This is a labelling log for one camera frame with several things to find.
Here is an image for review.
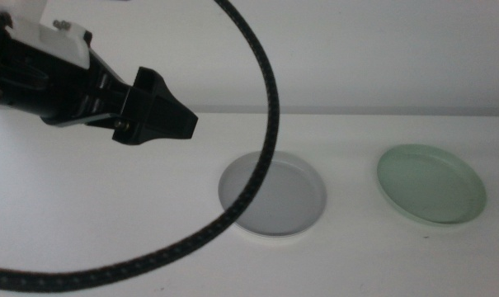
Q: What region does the grey shallow bowl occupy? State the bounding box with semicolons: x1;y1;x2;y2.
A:
217;150;328;237

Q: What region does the white shallow bowl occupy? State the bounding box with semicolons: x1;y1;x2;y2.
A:
232;220;321;240

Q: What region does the green shallow bowl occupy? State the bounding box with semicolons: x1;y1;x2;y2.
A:
375;143;488;228

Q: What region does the black braided cable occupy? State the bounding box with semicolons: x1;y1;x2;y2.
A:
0;0;281;294

